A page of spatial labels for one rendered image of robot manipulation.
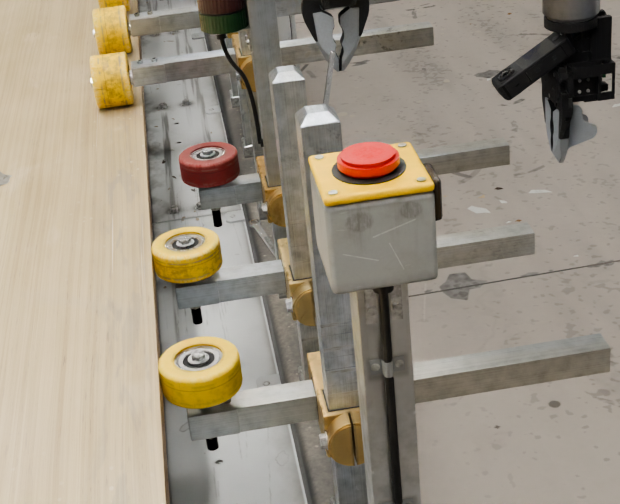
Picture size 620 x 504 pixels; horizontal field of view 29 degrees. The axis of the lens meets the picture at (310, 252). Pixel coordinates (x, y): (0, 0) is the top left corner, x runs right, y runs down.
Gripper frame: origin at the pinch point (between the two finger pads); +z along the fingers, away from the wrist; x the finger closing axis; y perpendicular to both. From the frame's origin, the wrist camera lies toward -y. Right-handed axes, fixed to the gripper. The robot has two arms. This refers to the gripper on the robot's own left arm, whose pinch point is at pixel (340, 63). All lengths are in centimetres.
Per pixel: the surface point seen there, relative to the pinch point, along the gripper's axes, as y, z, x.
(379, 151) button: -85, -24, 8
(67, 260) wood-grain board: -29.5, 8.9, 37.3
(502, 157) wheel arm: -5.8, 14.7, -20.8
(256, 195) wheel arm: -6.5, 14.9, 13.9
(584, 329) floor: 74, 99, -61
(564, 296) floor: 90, 99, -61
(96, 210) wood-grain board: -17.0, 8.8, 34.4
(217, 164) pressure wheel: -8.9, 8.4, 18.5
